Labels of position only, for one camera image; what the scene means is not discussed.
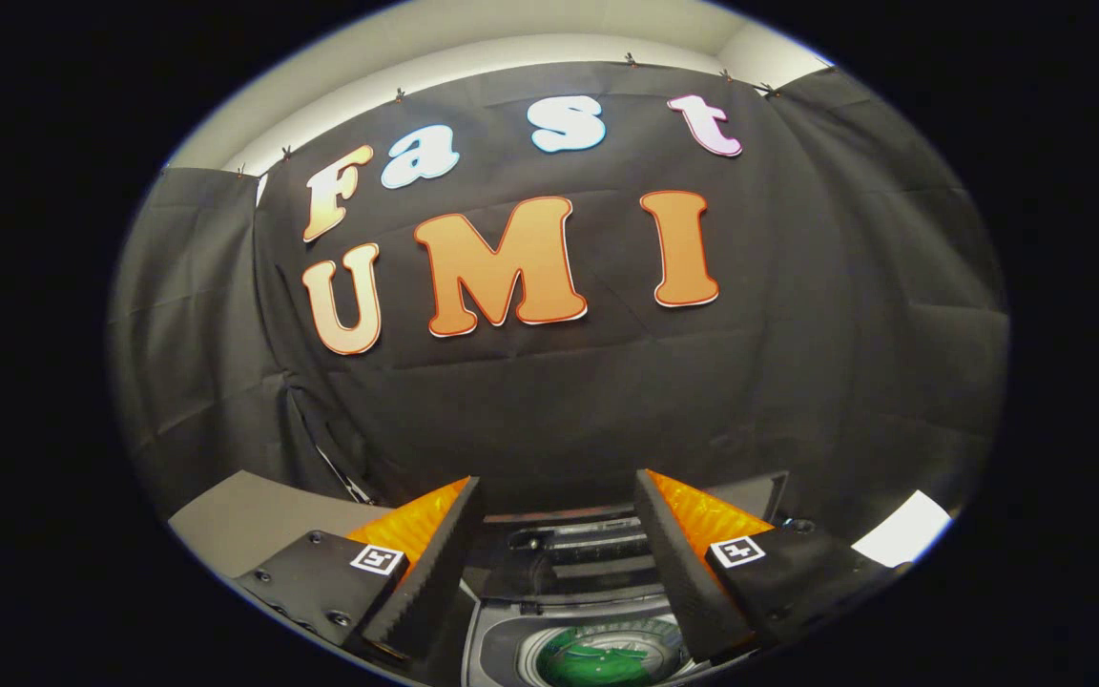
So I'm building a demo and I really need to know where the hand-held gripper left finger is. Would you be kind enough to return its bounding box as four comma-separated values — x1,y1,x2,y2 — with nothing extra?
233,475,486,669

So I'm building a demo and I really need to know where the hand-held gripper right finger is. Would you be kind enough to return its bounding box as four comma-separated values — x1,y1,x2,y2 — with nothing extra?
633,468,913,667

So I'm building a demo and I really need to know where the grey washing machine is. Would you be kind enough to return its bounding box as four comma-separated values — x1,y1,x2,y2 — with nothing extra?
462,592,703,687

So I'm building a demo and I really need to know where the green polo shirt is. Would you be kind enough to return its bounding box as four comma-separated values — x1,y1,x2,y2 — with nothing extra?
535,630,679,687

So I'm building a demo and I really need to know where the grey box stand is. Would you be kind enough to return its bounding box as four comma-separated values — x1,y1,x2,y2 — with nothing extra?
168,469,379,578

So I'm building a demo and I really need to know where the white board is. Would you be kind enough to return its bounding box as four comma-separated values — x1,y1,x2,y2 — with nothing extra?
852,489,953,569

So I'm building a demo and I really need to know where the black backdrop cloth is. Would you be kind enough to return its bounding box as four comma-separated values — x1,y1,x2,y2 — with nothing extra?
109,62,1010,545

